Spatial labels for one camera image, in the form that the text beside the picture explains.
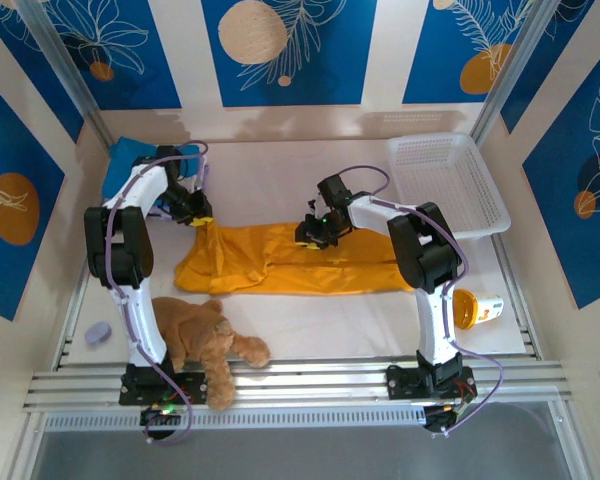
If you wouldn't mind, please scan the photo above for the yellow t-shirt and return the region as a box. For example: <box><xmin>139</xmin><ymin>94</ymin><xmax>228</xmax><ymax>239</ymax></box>
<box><xmin>173</xmin><ymin>217</ymin><xmax>416</xmax><ymax>296</ymax></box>

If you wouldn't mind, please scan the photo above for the white table cover sheet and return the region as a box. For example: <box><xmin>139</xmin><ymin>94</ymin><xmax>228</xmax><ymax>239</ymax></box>
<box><xmin>74</xmin><ymin>138</ymin><xmax>531</xmax><ymax>362</ymax></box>

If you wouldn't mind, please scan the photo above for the folded blue t-shirt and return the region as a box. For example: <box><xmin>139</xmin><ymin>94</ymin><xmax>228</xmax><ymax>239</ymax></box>
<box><xmin>101</xmin><ymin>135</ymin><xmax>204</xmax><ymax>199</ymax></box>

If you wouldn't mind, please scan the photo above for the brown plush teddy bear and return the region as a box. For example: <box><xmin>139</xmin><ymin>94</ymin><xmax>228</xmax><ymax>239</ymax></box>
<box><xmin>152</xmin><ymin>296</ymin><xmax>272</xmax><ymax>413</ymax></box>

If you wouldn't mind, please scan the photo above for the white perforated plastic basket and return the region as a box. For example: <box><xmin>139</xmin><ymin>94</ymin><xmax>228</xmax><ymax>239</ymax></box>
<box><xmin>384</xmin><ymin>131</ymin><xmax>512</xmax><ymax>241</ymax></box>

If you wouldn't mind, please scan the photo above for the lavender round disc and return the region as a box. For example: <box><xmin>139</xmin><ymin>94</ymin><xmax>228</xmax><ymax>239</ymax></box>
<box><xmin>83</xmin><ymin>321</ymin><xmax>113</xmax><ymax>347</ymax></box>

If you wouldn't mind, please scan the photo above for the orange and white cup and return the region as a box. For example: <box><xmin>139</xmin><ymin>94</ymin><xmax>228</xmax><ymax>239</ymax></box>
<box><xmin>452</xmin><ymin>288</ymin><xmax>505</xmax><ymax>331</ymax></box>

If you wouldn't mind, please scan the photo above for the left black controller box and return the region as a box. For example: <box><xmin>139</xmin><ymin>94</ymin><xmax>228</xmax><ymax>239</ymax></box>
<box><xmin>139</xmin><ymin>403</ymin><xmax>184</xmax><ymax>441</ymax></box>

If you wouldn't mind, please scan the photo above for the black controller box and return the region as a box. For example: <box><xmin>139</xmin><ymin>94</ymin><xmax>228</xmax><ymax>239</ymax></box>
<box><xmin>139</xmin><ymin>403</ymin><xmax>184</xmax><ymax>441</ymax></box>
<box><xmin>422</xmin><ymin>403</ymin><xmax>464</xmax><ymax>435</ymax></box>

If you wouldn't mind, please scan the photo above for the right black controller box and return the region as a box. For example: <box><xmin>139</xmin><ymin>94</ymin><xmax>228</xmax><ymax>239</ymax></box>
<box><xmin>422</xmin><ymin>403</ymin><xmax>464</xmax><ymax>435</ymax></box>

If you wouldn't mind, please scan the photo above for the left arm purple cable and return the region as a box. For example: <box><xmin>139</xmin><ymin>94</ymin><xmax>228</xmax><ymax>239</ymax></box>
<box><xmin>104</xmin><ymin>140</ymin><xmax>210</xmax><ymax>446</ymax></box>

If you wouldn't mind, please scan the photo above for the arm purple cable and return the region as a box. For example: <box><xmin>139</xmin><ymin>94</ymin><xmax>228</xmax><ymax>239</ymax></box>
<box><xmin>337</xmin><ymin>164</ymin><xmax>505</xmax><ymax>439</ymax></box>
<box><xmin>104</xmin><ymin>140</ymin><xmax>210</xmax><ymax>446</ymax></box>

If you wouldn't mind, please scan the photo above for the aluminium cross rail frame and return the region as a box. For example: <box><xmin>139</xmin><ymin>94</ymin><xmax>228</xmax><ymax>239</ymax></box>
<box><xmin>22</xmin><ymin>355</ymin><xmax>574</xmax><ymax>412</ymax></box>

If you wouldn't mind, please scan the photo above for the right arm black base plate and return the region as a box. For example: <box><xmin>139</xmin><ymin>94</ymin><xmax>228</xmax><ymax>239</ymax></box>
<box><xmin>385</xmin><ymin>363</ymin><xmax>477</xmax><ymax>402</ymax></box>

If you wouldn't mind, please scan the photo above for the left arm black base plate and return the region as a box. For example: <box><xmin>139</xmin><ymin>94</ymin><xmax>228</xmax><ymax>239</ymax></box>
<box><xmin>118</xmin><ymin>369</ymin><xmax>207</xmax><ymax>407</ymax></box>

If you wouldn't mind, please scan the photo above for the white slotted cable duct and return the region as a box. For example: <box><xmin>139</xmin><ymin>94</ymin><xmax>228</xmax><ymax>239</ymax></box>
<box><xmin>43</xmin><ymin>405</ymin><xmax>427</xmax><ymax>432</ymax></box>

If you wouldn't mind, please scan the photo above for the aluminium corner post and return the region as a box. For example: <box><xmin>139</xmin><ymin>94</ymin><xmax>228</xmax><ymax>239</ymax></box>
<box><xmin>17</xmin><ymin>0</ymin><xmax>115</xmax><ymax>149</ymax></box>
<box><xmin>469</xmin><ymin>0</ymin><xmax>554</xmax><ymax>144</ymax></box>

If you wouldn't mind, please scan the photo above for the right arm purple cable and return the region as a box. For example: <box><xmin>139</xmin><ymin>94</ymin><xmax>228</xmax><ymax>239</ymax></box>
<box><xmin>337</xmin><ymin>164</ymin><xmax>505</xmax><ymax>439</ymax></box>

